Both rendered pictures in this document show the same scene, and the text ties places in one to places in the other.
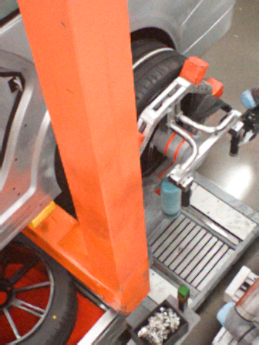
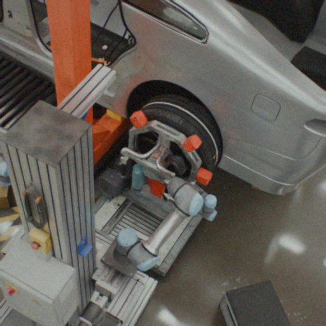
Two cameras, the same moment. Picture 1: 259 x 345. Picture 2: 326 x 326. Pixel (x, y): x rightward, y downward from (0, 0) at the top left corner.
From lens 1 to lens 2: 2.24 m
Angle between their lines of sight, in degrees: 37
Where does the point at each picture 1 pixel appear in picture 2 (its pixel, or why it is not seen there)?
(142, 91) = (164, 114)
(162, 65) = (186, 122)
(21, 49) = (133, 24)
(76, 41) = not seen: outside the picture
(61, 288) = not seen: hidden behind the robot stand
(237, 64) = (300, 255)
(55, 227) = (107, 123)
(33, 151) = (123, 79)
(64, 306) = not seen: hidden behind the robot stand
